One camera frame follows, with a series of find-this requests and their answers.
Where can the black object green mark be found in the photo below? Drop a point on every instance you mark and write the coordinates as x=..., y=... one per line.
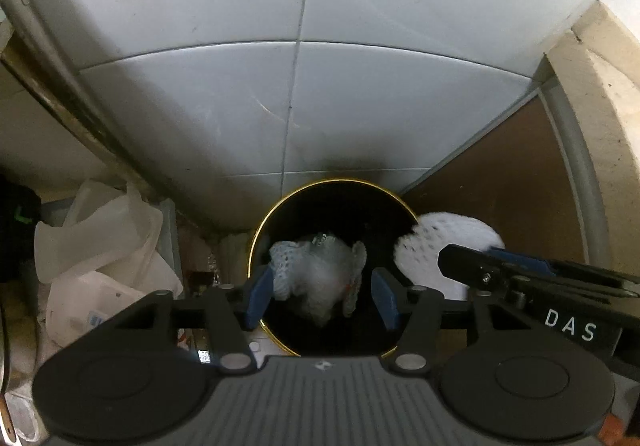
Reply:
x=17, y=226

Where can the black trash bin gold rim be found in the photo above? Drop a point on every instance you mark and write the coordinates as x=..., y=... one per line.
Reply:
x=345, y=211

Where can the white foam fruit net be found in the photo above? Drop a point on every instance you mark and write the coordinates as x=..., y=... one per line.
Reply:
x=440, y=233
x=315, y=271

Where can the white plastic bag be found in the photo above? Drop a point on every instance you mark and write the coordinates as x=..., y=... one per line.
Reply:
x=100, y=246

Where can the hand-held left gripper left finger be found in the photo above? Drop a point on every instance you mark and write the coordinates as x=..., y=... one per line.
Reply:
x=260, y=297

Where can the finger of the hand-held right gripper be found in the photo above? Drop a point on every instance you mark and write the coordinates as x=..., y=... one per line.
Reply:
x=530, y=263
x=475, y=268

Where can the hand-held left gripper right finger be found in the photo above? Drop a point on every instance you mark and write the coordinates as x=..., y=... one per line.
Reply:
x=385, y=297

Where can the brown cabinet panel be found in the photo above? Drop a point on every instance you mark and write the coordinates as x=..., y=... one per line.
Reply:
x=515, y=176

